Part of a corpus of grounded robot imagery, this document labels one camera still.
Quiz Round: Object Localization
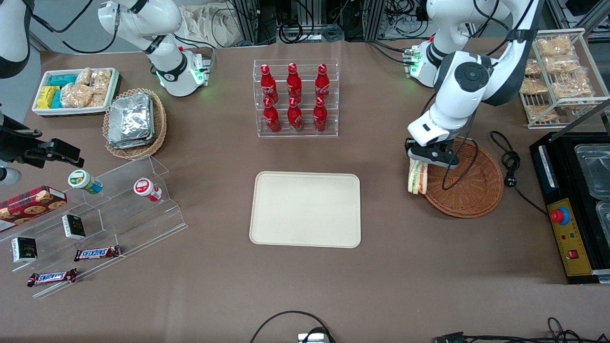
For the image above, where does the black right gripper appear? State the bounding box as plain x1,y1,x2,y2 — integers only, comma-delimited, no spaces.
0,114,85,168

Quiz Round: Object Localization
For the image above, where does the triangular sandwich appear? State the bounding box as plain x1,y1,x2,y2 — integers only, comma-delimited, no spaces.
407,160,428,195

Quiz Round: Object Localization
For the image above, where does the brown wicker basket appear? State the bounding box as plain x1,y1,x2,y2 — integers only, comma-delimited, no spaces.
424,138,505,219

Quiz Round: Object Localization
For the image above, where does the light woven basket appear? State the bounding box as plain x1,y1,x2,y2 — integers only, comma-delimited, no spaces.
102,88,167,160

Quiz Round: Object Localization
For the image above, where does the cream plastic tray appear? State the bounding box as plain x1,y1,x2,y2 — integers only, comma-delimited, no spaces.
249,171,362,249

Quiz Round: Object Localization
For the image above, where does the green lid yogurt cup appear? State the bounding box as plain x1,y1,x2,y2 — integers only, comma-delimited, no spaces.
68,169,103,195

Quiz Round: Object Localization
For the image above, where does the white plastic bin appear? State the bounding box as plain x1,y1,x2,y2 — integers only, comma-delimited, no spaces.
31,68,120,117

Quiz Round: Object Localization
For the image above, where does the yellow snack packet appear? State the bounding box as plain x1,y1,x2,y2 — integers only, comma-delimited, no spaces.
37,86,60,110

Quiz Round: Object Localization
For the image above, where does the red cookie box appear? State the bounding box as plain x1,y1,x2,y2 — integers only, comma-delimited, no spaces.
0,185,68,233

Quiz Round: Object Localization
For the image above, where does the small black box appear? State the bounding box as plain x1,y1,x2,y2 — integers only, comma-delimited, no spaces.
11,237,38,263
62,214,87,240

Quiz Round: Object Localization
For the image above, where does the silver foil packet stack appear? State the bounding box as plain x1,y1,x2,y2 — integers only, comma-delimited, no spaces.
107,93,155,150

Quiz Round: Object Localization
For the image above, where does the clear acrylic stepped stand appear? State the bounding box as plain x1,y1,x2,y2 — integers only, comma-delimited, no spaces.
0,155,188,299

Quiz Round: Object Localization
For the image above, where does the red lid yogurt cup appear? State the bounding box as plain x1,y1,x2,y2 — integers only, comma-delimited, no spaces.
133,178,163,202

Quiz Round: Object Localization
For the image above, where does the red cola bottle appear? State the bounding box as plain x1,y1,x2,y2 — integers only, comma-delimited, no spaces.
263,98,282,133
315,63,330,101
260,64,279,104
313,97,328,133
287,63,303,103
287,97,304,132

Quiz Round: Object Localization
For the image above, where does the clear acrylic bottle rack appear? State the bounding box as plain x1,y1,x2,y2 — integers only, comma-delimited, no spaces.
253,59,339,138

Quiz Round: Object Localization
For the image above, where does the Snickers chocolate bar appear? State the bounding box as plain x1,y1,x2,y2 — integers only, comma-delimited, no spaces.
74,245,121,262
27,268,78,287

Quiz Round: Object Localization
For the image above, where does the steel food pan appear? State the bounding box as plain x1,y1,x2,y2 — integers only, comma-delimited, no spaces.
596,200,610,239
574,144,610,200

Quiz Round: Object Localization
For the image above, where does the black machine yellow panel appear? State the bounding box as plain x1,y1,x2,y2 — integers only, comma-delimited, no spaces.
530,132,610,285

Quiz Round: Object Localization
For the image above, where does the white cloth bag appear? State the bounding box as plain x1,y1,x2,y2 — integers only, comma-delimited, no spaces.
180,4,241,48

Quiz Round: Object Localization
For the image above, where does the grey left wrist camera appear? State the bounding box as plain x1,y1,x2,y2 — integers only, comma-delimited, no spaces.
409,144,461,168

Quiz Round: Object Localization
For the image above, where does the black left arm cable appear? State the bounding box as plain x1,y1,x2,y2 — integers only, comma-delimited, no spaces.
441,0,541,191

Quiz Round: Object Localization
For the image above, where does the black power cable with plug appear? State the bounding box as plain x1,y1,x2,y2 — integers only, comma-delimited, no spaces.
490,131,549,216

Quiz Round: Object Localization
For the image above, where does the coiled grey cable bundle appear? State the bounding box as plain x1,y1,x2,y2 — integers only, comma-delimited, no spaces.
279,21,345,44

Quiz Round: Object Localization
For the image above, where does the white wire rack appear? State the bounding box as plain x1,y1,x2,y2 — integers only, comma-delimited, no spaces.
517,28,610,130

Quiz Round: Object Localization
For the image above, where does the black cable with connector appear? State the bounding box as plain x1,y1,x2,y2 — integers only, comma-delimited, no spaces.
434,317,610,343

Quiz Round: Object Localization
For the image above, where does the black looped cable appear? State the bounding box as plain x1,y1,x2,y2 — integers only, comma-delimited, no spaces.
250,311,336,343

